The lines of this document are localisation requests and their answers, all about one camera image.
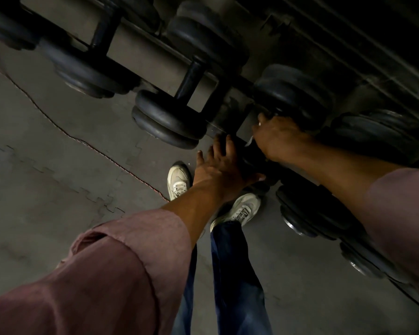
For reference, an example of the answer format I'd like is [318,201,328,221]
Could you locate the person's right hand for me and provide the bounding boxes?
[252,113,315,164]

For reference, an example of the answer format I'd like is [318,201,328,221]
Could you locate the person's left hand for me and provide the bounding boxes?
[192,134,267,203]

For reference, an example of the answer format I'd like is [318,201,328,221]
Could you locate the ribbed black plate dumbbell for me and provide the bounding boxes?
[230,63,336,187]
[132,0,250,150]

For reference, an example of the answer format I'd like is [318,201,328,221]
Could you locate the row of ribbed plate dumbbells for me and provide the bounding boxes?
[276,108,419,283]

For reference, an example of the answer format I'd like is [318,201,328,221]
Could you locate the black yellow dumbbell rack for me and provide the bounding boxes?
[17,0,419,315]

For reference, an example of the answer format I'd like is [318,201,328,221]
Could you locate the person's right forearm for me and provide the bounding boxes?
[290,139,419,304]

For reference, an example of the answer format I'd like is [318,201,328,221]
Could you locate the person's left forearm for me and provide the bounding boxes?
[0,186,224,335]

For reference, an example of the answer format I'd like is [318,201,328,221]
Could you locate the person's white shoe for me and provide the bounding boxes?
[210,193,263,233]
[167,163,193,202]

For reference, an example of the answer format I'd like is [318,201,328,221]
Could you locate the person's blue jeans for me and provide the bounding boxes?
[171,221,273,335]

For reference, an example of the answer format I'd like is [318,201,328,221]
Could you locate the thin red white cord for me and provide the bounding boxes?
[0,66,170,203]

